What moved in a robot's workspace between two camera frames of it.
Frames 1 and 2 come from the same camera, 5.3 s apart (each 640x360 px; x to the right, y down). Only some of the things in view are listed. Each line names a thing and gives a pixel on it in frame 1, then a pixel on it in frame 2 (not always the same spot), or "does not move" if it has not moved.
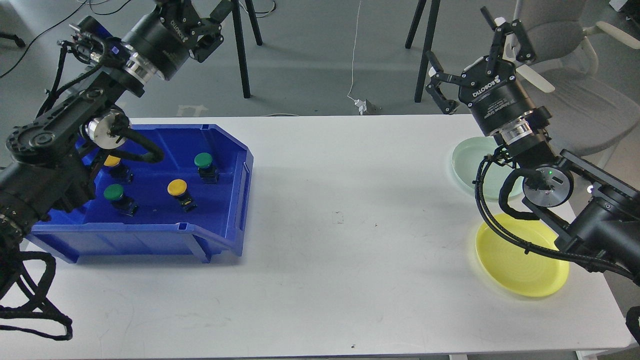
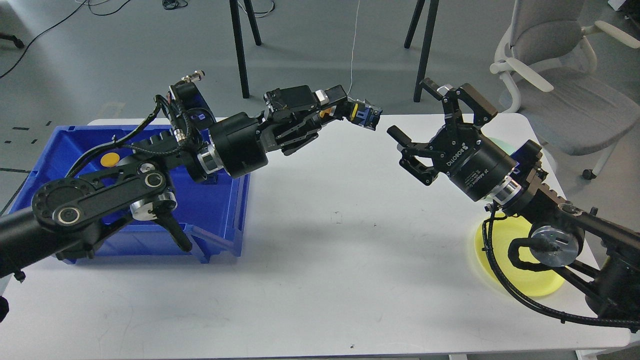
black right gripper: x=497 y=98 to x=476 y=166
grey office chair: x=590 y=114 does not move
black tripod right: x=433 y=17 does not move
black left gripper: x=162 y=42 to x=240 y=144
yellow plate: x=515 y=269 does not move
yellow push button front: x=177 y=187 to x=364 y=114
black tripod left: x=236 y=9 does not move
